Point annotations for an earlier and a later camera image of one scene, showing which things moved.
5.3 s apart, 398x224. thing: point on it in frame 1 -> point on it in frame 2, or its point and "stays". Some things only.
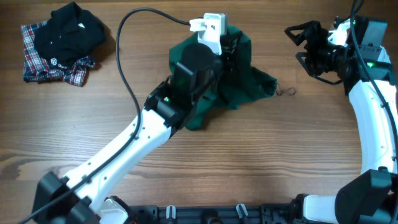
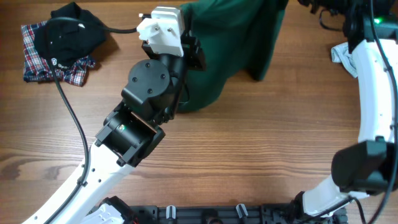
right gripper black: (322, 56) -> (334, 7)
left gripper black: (229, 46) -> (190, 53)
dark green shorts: (237, 87) -> (235, 35)
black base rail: (290, 213) stays
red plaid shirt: (37, 67) stays
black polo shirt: (70, 34) stays
